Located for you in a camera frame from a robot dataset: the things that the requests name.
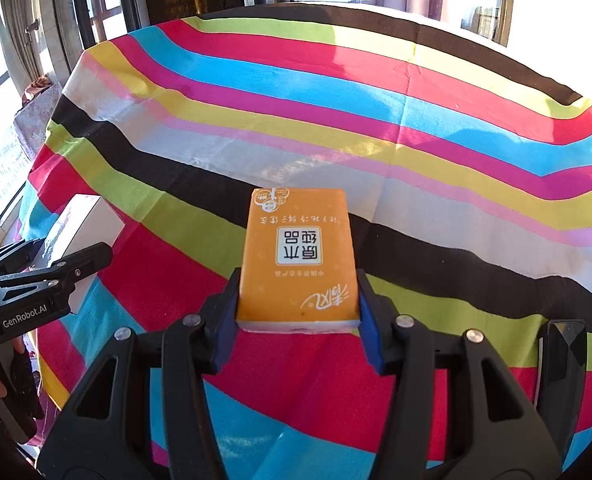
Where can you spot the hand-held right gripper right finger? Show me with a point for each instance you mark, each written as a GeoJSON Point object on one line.
{"type": "Point", "coordinates": [371, 320]}

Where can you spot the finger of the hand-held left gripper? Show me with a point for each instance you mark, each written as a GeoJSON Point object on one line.
{"type": "Point", "coordinates": [15, 255]}
{"type": "Point", "coordinates": [85, 260]}

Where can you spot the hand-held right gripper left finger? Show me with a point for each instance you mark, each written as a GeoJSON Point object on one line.
{"type": "Point", "coordinates": [225, 320]}

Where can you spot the large plain white box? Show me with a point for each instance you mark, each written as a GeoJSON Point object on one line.
{"type": "Point", "coordinates": [85, 225]}

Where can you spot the orange tissue pack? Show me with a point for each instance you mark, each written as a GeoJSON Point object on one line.
{"type": "Point", "coordinates": [298, 260]}

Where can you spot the side table with floral cloth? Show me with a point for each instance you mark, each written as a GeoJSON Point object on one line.
{"type": "Point", "coordinates": [38, 115]}

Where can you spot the striped multicolour tablecloth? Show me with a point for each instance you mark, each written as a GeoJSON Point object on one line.
{"type": "Point", "coordinates": [326, 135]}

